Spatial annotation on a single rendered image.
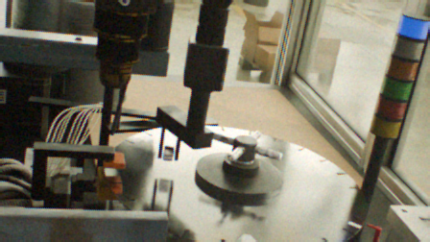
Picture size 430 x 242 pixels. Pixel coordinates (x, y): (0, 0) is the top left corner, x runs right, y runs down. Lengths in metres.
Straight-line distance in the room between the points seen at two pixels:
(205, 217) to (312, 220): 0.13
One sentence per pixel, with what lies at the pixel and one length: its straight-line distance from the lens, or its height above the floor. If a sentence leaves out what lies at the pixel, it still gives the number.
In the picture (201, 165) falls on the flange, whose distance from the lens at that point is 0.78.
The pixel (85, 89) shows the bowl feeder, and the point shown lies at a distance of 1.42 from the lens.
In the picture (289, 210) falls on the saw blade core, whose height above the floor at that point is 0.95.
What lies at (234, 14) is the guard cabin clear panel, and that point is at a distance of 1.84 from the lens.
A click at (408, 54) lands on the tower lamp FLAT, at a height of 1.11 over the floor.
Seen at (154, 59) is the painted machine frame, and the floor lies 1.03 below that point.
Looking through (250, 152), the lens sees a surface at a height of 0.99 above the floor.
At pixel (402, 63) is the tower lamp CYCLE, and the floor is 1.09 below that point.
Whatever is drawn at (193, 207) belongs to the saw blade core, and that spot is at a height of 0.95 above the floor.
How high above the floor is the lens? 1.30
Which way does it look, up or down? 21 degrees down
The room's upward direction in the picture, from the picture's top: 12 degrees clockwise
